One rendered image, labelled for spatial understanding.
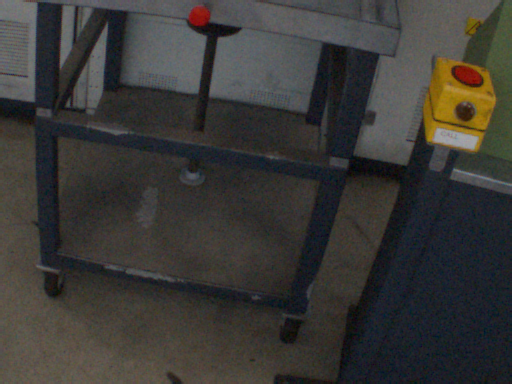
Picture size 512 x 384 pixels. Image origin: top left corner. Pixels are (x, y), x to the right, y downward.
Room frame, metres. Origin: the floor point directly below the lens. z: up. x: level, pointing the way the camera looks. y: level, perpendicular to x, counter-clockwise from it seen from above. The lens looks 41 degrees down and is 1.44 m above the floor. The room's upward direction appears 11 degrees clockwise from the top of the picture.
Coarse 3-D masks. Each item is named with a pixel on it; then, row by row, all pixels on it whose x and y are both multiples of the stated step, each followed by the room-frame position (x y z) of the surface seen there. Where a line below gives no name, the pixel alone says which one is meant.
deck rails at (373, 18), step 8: (360, 0) 1.18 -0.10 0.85; (368, 0) 1.18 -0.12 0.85; (376, 0) 1.19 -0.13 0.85; (384, 0) 1.13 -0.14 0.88; (360, 8) 1.15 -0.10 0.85; (368, 8) 1.15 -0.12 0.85; (376, 8) 1.16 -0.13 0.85; (384, 8) 1.12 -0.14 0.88; (360, 16) 1.12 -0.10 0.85; (368, 16) 1.12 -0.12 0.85; (376, 16) 1.13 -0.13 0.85; (384, 16) 1.11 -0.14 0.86; (384, 24) 1.11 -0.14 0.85
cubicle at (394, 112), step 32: (416, 0) 1.78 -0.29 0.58; (448, 0) 1.78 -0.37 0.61; (480, 0) 1.79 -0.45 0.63; (416, 32) 1.78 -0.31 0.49; (448, 32) 1.78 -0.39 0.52; (384, 64) 1.78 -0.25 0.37; (416, 64) 1.78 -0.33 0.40; (384, 96) 1.78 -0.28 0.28; (416, 96) 1.78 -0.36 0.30; (384, 128) 1.78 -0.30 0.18; (416, 128) 1.79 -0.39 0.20; (352, 160) 1.79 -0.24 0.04; (384, 160) 1.78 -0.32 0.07
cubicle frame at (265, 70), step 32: (128, 32) 1.77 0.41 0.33; (160, 32) 1.77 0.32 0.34; (192, 32) 1.78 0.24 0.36; (256, 32) 1.78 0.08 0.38; (96, 64) 1.77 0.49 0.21; (128, 64) 1.77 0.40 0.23; (160, 64) 1.77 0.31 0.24; (192, 64) 1.78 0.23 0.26; (224, 64) 1.78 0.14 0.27; (256, 64) 1.78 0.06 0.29; (288, 64) 1.79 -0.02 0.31; (96, 96) 1.77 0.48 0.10; (224, 96) 1.78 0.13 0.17; (256, 96) 1.78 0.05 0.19; (288, 96) 1.79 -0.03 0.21; (320, 128) 1.79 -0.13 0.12
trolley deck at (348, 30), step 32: (32, 0) 1.09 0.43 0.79; (64, 0) 1.09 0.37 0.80; (96, 0) 1.10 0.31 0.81; (128, 0) 1.10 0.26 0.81; (160, 0) 1.10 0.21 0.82; (192, 0) 1.10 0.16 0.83; (224, 0) 1.11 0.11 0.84; (256, 0) 1.11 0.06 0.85; (288, 0) 1.13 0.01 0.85; (320, 0) 1.15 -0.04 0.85; (352, 0) 1.18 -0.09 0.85; (288, 32) 1.11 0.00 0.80; (320, 32) 1.11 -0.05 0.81; (352, 32) 1.11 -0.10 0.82; (384, 32) 1.11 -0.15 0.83
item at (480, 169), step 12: (432, 60) 1.22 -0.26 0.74; (432, 72) 1.18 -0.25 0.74; (468, 156) 0.95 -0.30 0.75; (480, 156) 0.96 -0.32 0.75; (492, 156) 0.97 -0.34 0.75; (456, 168) 0.92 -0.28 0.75; (468, 168) 0.92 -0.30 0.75; (480, 168) 0.93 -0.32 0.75; (492, 168) 0.94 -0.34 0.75; (504, 168) 0.95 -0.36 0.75; (456, 180) 0.91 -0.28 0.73; (468, 180) 0.91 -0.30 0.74; (480, 180) 0.91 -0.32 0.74; (492, 180) 0.91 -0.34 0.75; (504, 180) 0.92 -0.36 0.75; (504, 192) 0.91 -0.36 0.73
